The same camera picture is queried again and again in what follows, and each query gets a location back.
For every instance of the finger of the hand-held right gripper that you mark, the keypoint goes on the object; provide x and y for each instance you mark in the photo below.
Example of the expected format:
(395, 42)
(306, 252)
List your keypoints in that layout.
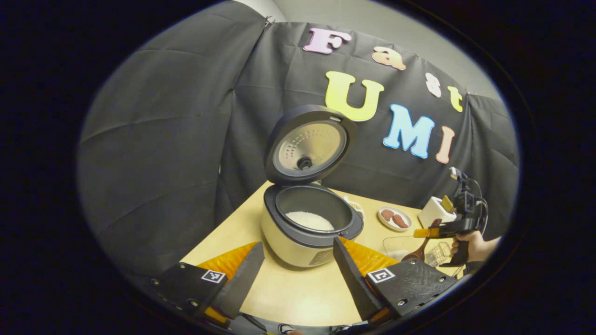
(428, 232)

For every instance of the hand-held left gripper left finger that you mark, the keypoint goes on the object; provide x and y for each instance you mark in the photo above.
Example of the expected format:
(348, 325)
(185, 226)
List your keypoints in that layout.
(244, 279)

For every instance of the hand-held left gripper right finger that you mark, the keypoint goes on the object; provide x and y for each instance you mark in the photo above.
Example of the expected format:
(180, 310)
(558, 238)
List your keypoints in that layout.
(351, 274)

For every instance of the brown wooden spoon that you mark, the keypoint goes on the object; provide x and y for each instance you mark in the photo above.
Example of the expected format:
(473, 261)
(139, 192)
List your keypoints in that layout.
(412, 256)

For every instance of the clear rice tray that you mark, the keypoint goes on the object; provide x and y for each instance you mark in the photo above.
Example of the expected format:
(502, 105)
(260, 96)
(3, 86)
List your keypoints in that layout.
(396, 246)

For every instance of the grey and cream rice cooker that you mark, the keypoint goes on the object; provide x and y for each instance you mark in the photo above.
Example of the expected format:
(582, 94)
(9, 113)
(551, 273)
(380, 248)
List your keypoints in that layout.
(293, 246)

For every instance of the white rice heap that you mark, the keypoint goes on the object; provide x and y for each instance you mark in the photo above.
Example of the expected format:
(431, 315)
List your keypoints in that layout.
(309, 221)

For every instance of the white toaster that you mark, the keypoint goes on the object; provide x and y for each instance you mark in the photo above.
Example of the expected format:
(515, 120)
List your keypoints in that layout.
(430, 214)

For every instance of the brown toast slice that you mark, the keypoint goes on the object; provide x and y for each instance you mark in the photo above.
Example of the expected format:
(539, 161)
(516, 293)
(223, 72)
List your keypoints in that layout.
(448, 204)

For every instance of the brown chicken piece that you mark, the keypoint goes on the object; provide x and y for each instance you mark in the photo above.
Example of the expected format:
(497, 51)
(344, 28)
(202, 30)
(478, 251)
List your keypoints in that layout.
(387, 215)
(400, 221)

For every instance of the white oval plate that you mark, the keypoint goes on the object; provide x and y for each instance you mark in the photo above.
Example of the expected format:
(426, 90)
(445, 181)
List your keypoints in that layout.
(386, 224)

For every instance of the white divided bean dish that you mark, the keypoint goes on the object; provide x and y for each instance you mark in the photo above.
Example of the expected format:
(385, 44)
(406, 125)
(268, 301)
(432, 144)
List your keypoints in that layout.
(356, 207)

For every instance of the black backdrop cloth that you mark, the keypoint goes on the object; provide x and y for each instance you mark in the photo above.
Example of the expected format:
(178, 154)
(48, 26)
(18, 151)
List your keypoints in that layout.
(163, 139)

